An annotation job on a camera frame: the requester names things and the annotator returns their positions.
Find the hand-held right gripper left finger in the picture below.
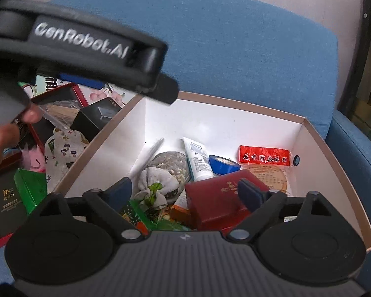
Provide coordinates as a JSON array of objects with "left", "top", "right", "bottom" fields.
[{"left": 27, "top": 177, "right": 145, "bottom": 245}]

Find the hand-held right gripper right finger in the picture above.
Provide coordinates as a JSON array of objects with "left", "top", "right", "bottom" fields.
[{"left": 226, "top": 178, "right": 344, "bottom": 246}]

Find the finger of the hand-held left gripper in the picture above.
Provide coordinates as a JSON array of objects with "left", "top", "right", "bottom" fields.
[
  {"left": 153, "top": 74, "right": 179, "bottom": 105},
  {"left": 59, "top": 73, "right": 108, "bottom": 90}
]

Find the small green floral box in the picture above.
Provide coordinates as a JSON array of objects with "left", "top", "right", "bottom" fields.
[{"left": 120, "top": 200, "right": 151, "bottom": 234}]

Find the dark red gift box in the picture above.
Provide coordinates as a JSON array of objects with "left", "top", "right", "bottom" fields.
[{"left": 185, "top": 170, "right": 270, "bottom": 232}]

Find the clear packet with wooden disc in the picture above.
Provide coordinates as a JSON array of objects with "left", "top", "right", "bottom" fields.
[{"left": 237, "top": 144, "right": 292, "bottom": 196}]

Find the white squeeze tube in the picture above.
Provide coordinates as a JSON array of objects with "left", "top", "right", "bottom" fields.
[{"left": 182, "top": 137, "right": 215, "bottom": 183}]

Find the tan cardboard box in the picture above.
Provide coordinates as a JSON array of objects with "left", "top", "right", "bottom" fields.
[{"left": 53, "top": 91, "right": 371, "bottom": 253}]

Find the person's left hand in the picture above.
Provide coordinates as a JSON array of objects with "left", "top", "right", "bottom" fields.
[{"left": 0, "top": 103, "right": 43, "bottom": 187}]

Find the small open red box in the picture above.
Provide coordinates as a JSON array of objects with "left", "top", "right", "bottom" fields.
[{"left": 19, "top": 82, "right": 90, "bottom": 154}]

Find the round floral tin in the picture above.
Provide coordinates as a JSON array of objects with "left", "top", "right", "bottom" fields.
[{"left": 80, "top": 83, "right": 135, "bottom": 109}]

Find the white cloth pouch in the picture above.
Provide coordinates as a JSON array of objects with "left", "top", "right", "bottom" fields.
[{"left": 132, "top": 166, "right": 181, "bottom": 209}]

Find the green coconut snack bag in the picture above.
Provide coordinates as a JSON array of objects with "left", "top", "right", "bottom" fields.
[{"left": 33, "top": 74, "right": 66, "bottom": 95}]

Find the clear plastic bag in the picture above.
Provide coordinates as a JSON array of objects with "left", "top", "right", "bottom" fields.
[{"left": 38, "top": 99, "right": 81, "bottom": 132}]

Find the blue tape roll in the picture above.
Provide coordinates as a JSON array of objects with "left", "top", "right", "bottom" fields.
[{"left": 208, "top": 154, "right": 241, "bottom": 176}]

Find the round bag of dried herbs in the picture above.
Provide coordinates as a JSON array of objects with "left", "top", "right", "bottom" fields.
[{"left": 148, "top": 151, "right": 191, "bottom": 187}]

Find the orange box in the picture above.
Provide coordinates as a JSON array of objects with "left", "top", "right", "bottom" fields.
[{"left": 169, "top": 203, "right": 196, "bottom": 228}]

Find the floral fabric pouch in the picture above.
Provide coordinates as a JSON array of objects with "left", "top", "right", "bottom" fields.
[{"left": 45, "top": 128, "right": 90, "bottom": 193}]

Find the blue fabric sofa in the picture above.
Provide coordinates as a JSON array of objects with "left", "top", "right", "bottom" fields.
[{"left": 0, "top": 0, "right": 371, "bottom": 297}]

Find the green cardboard box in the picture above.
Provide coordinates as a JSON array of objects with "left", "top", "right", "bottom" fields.
[{"left": 14, "top": 168, "right": 49, "bottom": 216}]

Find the black card box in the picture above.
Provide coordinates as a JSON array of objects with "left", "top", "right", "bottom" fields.
[{"left": 0, "top": 179, "right": 29, "bottom": 239}]

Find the black metal pole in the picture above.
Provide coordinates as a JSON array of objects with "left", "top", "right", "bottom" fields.
[{"left": 336, "top": 0, "right": 371, "bottom": 111}]

